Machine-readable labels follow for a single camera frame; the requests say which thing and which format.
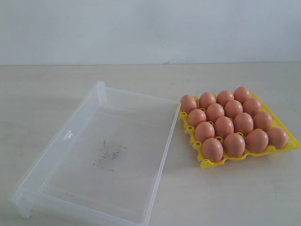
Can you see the brown egg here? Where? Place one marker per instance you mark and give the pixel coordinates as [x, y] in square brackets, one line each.
[243, 123]
[278, 137]
[241, 94]
[206, 99]
[263, 120]
[214, 111]
[196, 116]
[233, 108]
[223, 126]
[224, 97]
[188, 103]
[204, 131]
[212, 149]
[252, 106]
[256, 141]
[234, 145]

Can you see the clear plastic bin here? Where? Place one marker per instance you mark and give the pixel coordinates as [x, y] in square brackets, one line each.
[104, 165]

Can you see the yellow plastic egg tray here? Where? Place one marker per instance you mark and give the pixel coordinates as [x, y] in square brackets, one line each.
[293, 143]

